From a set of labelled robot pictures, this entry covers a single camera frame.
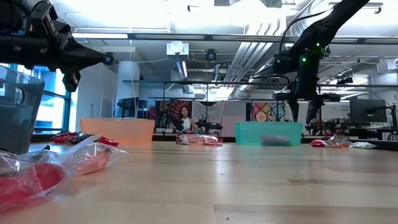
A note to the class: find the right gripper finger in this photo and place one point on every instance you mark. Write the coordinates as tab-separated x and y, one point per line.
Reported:
312	109
294	109

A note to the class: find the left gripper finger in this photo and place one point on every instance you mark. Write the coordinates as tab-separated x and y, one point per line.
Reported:
71	81
84	56

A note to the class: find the red KitKat bar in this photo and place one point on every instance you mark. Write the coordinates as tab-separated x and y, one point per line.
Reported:
109	142
63	137
317	143
276	141

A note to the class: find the brown Snickers bar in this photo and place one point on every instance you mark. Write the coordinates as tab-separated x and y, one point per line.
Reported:
81	137
181	138

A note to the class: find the clear-wrapped green candy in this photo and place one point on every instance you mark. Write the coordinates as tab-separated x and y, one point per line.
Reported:
362	145

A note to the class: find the black background robot arm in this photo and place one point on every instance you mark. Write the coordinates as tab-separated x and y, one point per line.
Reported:
211	126

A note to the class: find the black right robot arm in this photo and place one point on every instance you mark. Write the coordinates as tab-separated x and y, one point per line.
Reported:
329	25

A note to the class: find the ceiling light strip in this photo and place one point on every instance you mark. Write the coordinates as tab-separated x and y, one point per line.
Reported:
99	35

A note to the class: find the black round ceiling device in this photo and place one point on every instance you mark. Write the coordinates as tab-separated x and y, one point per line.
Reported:
109	58
211	55

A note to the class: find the bright window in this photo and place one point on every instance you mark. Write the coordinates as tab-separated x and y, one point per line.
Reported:
56	109

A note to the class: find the white round column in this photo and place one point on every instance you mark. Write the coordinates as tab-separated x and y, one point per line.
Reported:
127	81

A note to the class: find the teal translucent plastic bin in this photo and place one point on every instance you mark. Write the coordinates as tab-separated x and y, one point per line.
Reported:
248	132

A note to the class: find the black computer monitor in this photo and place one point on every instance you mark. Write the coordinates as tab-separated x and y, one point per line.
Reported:
368	110

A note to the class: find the grey translucent plastic bin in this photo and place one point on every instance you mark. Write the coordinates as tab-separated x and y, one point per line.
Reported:
18	124

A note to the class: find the orange translucent plastic bin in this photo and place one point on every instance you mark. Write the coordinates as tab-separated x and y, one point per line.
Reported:
118	132

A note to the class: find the white hanging cloth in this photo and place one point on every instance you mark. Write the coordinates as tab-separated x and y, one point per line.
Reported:
211	110

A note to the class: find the white ceiling lamp box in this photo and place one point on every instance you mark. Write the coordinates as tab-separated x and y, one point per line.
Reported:
177	47

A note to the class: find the person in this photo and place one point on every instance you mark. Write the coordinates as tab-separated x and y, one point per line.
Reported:
186	124

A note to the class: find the colourful patchwork wall poster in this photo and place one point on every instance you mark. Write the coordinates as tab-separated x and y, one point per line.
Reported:
267	112

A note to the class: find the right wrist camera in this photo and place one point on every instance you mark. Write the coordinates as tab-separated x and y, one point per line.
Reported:
283	63

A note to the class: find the black aluminium table frame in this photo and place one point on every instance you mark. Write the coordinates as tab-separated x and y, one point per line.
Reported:
228	139

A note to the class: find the dark mandala wall poster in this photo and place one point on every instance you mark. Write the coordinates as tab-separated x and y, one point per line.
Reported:
169	109

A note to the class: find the black overhead rack frame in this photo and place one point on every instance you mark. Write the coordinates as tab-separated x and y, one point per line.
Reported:
186	82

